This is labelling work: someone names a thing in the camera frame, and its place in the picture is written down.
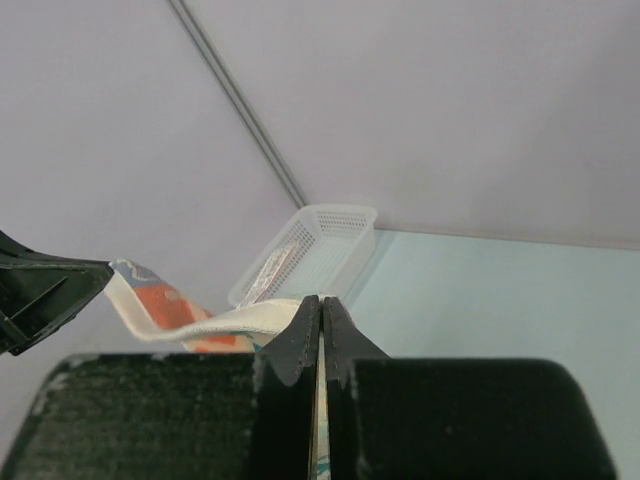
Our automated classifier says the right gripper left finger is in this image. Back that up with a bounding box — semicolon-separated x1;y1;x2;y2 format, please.
1;296;320;479

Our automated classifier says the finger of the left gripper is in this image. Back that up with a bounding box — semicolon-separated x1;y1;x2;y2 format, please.
1;234;114;356

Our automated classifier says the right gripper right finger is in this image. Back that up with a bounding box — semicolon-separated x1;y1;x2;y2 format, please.
322;297;617;479

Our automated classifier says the rabbit print towel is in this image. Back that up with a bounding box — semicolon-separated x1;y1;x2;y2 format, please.
104;259;300;353

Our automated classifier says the left white plastic basket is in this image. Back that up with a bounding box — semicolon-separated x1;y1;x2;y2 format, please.
228;204;378;307

